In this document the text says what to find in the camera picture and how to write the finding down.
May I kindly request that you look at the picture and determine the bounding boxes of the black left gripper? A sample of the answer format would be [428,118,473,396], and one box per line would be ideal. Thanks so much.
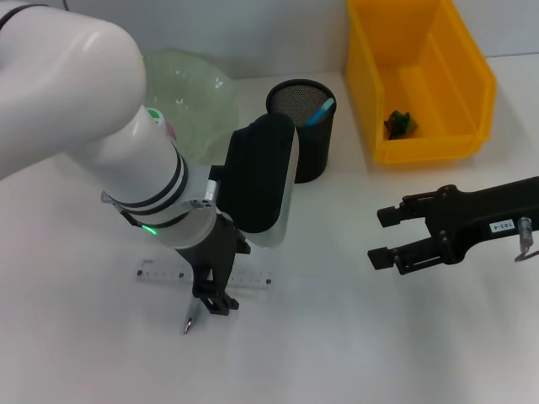
[174,213,253,316]

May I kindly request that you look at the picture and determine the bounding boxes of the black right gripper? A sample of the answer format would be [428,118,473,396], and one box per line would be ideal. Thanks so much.
[367,176,539,275]

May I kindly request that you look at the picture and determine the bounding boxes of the silver ballpoint pen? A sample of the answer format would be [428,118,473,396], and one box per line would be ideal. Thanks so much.
[183,299,200,336]

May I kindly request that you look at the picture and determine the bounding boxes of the clear plastic ruler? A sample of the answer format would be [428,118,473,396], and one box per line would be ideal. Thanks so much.
[135,257,274,292]

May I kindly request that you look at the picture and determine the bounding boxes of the green plastic scrap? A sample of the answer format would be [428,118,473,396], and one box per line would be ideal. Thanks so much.
[382,109,419,140]

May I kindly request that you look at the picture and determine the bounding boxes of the blue plastic scissors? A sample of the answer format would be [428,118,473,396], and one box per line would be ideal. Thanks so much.
[303,97,337,128]

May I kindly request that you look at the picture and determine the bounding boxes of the black mesh pen holder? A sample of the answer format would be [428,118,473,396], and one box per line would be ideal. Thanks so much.
[265,78,338,184]

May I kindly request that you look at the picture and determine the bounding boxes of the translucent green fruit plate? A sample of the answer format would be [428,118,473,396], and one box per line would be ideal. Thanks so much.
[141,49,240,166]

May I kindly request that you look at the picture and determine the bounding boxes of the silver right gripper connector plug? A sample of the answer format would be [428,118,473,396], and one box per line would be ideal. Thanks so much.
[517,217,535,253]

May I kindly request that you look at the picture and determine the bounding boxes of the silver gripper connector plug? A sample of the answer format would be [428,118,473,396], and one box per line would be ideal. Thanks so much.
[517,217,535,253]
[100,191,125,211]

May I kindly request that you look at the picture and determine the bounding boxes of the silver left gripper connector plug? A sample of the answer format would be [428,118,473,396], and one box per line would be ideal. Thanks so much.
[100,191,125,211]

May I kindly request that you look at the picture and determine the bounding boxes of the yellow plastic bin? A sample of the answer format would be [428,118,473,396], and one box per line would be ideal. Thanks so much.
[345,0,498,166]

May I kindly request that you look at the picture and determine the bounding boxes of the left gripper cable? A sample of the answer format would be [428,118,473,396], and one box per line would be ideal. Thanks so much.
[119,208,141,229]

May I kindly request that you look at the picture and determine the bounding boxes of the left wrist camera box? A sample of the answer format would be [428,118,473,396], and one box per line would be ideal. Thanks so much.
[209,112,301,249]

